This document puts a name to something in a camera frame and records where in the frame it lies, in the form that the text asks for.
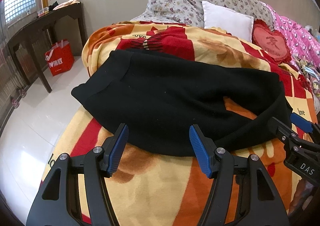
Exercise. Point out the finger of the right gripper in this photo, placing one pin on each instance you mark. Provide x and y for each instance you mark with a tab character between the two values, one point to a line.
302	123
281	130

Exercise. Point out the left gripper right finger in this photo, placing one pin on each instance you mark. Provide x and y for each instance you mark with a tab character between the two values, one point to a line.
259	202

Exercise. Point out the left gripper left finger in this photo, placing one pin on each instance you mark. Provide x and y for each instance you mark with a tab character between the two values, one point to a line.
58	199

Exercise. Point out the black pants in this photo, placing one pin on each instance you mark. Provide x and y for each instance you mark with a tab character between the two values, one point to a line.
160	96

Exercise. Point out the red orange rose blanket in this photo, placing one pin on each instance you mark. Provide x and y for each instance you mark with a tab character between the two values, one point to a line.
155	189

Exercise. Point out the pink patterned quilt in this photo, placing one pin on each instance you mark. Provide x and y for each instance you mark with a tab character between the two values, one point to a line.
303	46

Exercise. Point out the red heart cushion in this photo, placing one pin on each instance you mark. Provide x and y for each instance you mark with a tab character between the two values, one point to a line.
273	42

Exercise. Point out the red shopping bag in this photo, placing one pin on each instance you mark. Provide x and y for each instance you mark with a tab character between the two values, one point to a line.
59	58

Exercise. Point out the white pillow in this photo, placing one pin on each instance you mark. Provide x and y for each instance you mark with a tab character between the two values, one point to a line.
233	22

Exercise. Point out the dark wooden table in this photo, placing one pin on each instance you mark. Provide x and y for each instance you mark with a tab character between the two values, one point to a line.
42	28

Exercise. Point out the floral grey quilt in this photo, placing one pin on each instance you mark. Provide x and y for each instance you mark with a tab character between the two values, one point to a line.
190	12

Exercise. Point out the pink cloth on table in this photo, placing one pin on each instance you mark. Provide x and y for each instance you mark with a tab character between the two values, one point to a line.
65	4

